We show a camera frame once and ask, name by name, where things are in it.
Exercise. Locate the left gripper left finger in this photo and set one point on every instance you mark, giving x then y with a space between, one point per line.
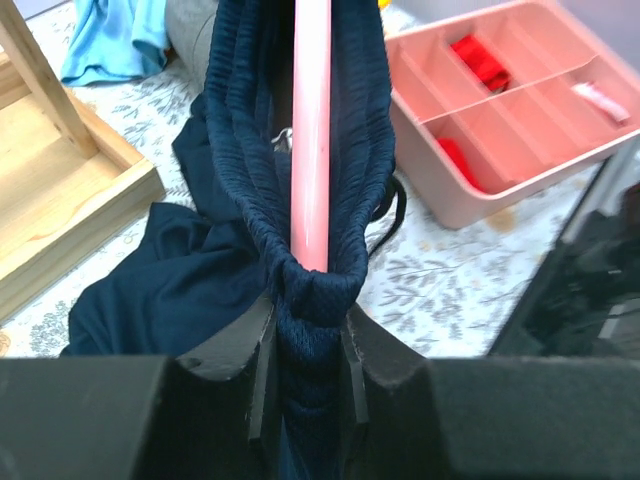
210 414

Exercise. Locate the red cloth in organizer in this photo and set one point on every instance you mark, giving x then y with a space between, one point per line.
482 63
467 159

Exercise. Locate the wooden clothes rack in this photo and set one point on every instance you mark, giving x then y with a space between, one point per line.
68 180

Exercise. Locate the grey garment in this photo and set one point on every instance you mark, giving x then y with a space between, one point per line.
189 25

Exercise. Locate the pink divided organizer tray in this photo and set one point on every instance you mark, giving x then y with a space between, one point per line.
532 135

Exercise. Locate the pink hanger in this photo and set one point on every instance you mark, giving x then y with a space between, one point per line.
310 165

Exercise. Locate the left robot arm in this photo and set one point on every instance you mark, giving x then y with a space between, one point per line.
584 300

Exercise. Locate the light blue shorts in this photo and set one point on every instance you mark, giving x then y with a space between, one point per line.
116 41

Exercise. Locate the small pink white item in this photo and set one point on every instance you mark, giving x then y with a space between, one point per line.
611 108

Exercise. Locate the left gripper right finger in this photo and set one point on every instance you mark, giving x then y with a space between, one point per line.
404 416

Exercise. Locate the navy blue shorts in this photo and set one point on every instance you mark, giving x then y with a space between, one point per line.
198 269

